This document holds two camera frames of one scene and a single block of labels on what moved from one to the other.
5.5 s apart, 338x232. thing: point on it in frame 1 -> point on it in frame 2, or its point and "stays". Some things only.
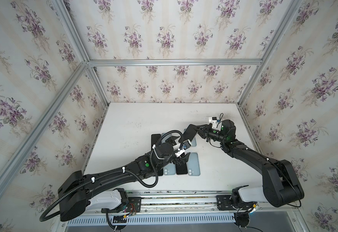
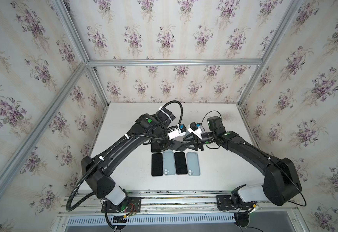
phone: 169,169 stays
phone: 193,164 stays
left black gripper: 176,143 -> 172,142
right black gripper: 205,133 -> 199,141
